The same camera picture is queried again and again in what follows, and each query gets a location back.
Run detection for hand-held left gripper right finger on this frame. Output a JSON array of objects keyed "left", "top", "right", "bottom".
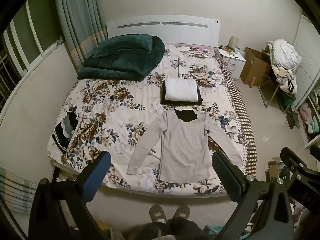
[{"left": 211, "top": 151, "right": 294, "bottom": 240}]

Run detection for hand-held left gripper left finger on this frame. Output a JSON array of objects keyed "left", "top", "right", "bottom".
[{"left": 28, "top": 151, "right": 112, "bottom": 240}]

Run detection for grey long-sleeved shirt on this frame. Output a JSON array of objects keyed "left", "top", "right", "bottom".
[{"left": 126, "top": 107, "right": 244, "bottom": 183}]

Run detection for pile of white clothes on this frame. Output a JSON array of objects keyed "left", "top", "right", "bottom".
[{"left": 266, "top": 39, "right": 303, "bottom": 95}]

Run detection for small cardboard box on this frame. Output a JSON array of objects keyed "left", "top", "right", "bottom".
[{"left": 265, "top": 156, "right": 284, "bottom": 182}]

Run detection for pair of dark slippers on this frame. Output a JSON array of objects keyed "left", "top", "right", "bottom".
[{"left": 286, "top": 107, "right": 303, "bottom": 130}]

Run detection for white wardrobe with shelves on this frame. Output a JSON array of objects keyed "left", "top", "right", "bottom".
[{"left": 296, "top": 12, "right": 320, "bottom": 148}]

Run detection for person's grey slipper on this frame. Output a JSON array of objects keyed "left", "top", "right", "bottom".
[
  {"left": 149, "top": 204, "right": 168, "bottom": 224},
  {"left": 172, "top": 204, "right": 191, "bottom": 222}
]

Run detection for black and white striped garment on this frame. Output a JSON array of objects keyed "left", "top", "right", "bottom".
[{"left": 51, "top": 111, "right": 80, "bottom": 153}]

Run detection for person's dark trouser legs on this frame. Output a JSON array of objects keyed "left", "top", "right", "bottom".
[{"left": 117, "top": 217, "right": 213, "bottom": 240}]

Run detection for bed with floral sheet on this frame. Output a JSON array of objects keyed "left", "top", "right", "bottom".
[{"left": 46, "top": 41, "right": 257, "bottom": 196}]

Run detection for pale checked cloth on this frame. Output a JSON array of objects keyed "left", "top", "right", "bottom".
[{"left": 0, "top": 167, "right": 39, "bottom": 215}]

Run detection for folded black cloth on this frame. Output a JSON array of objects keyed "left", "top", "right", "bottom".
[{"left": 160, "top": 80, "right": 203, "bottom": 105}]

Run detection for folded white cloth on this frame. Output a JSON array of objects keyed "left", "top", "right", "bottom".
[{"left": 164, "top": 76, "right": 198, "bottom": 102}]

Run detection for large cardboard box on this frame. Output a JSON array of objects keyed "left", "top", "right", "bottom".
[{"left": 239, "top": 47, "right": 273, "bottom": 86}]

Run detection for white nightstand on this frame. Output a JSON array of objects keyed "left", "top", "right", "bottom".
[{"left": 216, "top": 47, "right": 247, "bottom": 80}]

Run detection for dark green folded blanket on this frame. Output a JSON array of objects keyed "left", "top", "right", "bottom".
[{"left": 77, "top": 34, "right": 165, "bottom": 82}]

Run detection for beige table lamp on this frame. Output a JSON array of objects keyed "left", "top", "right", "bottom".
[{"left": 229, "top": 36, "right": 240, "bottom": 51}]

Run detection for dark green pillow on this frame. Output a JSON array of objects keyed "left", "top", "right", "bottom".
[{"left": 92, "top": 34, "right": 153, "bottom": 58}]

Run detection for white framed window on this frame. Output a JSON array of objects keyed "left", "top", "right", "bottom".
[{"left": 0, "top": 1, "right": 64, "bottom": 105}]

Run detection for white bed headboard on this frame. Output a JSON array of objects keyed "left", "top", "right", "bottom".
[{"left": 106, "top": 14, "right": 222, "bottom": 47}]

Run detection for pale green curtain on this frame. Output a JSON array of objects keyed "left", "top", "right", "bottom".
[{"left": 52, "top": 0, "right": 108, "bottom": 67}]

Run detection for metal frame chair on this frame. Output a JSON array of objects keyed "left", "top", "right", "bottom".
[{"left": 258, "top": 75, "right": 284, "bottom": 108}]

